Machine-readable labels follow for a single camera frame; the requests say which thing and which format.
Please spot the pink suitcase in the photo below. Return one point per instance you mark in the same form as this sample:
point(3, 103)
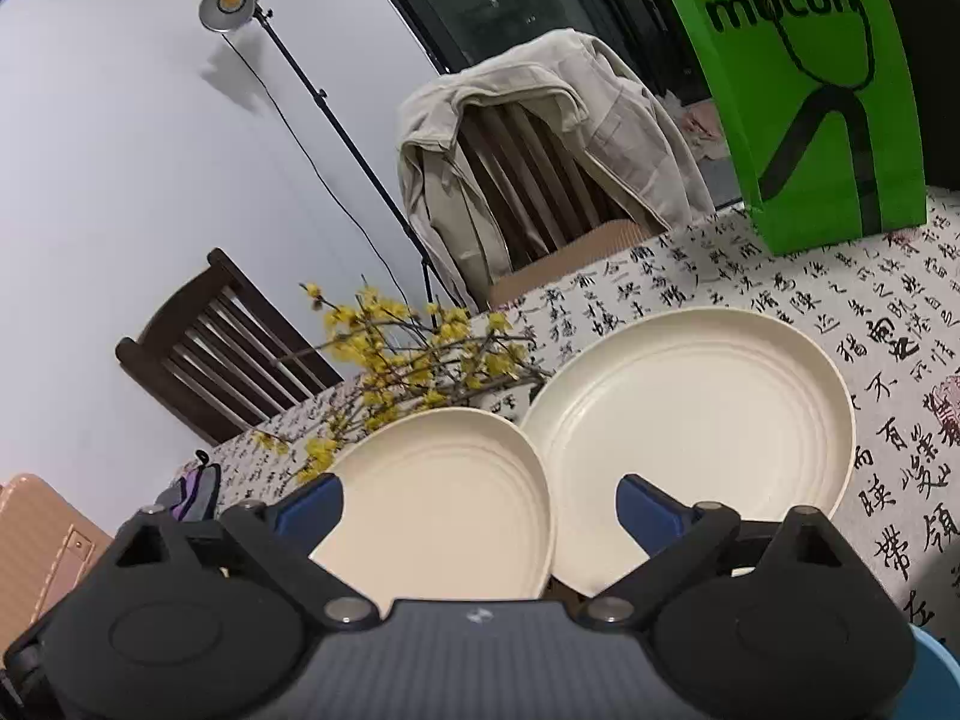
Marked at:
point(30, 540)

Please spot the yellow flower branches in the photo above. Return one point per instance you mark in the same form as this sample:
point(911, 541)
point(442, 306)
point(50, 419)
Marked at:
point(360, 349)

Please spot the grey purple pouch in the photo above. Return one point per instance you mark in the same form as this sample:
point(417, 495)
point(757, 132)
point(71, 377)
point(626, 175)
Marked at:
point(199, 487)

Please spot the dark wooden chair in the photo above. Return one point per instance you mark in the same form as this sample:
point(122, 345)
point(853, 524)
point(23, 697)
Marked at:
point(217, 270)

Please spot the large cream plate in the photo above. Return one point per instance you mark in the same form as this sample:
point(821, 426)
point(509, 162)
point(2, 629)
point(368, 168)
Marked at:
point(435, 480)

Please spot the green paper bag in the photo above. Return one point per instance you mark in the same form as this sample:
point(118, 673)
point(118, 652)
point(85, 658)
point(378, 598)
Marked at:
point(742, 90)

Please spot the blue bowl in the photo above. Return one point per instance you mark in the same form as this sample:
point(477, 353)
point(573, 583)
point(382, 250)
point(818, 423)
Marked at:
point(937, 675)

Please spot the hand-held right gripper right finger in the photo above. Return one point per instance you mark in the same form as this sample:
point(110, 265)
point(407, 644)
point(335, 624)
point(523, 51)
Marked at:
point(656, 514)

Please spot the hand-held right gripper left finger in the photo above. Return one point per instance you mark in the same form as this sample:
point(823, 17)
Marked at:
point(307, 510)

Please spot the pink floor cloth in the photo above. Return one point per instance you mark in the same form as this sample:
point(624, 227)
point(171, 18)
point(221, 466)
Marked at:
point(697, 127)

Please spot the small cream plate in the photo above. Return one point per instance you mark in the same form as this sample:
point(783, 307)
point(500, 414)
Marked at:
point(697, 420)

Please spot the brown wooden chair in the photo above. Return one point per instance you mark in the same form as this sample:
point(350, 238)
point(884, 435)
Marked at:
point(525, 165)

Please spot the beige jacket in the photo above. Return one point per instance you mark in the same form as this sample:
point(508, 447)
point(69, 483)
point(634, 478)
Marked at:
point(525, 64)

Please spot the studio light on stand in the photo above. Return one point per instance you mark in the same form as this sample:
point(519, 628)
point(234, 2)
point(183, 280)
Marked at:
point(225, 4)

